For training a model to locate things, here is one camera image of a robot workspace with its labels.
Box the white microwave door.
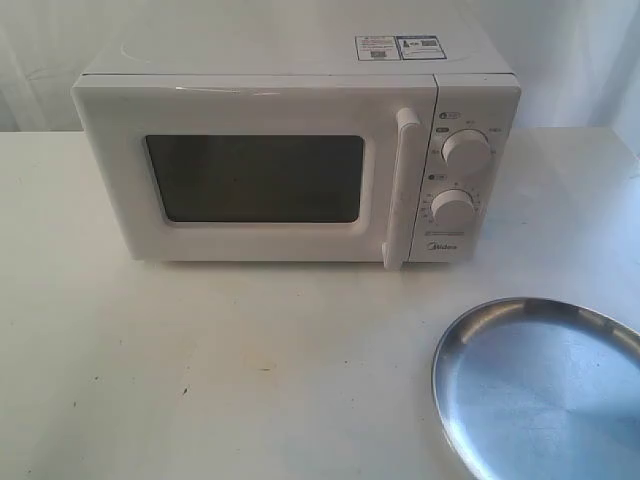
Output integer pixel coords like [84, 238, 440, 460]
[72, 74, 438, 270]

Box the white microwave oven body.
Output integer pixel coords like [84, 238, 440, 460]
[77, 13, 521, 269]

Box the lower white control knob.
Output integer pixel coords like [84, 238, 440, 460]
[431, 189, 475, 228]

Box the white control knob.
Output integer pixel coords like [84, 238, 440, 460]
[431, 189, 475, 228]
[442, 129, 492, 174]

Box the upper white control knob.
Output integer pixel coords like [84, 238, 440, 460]
[442, 129, 492, 174]

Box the round stainless steel tray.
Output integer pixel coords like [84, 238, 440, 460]
[431, 297, 639, 479]

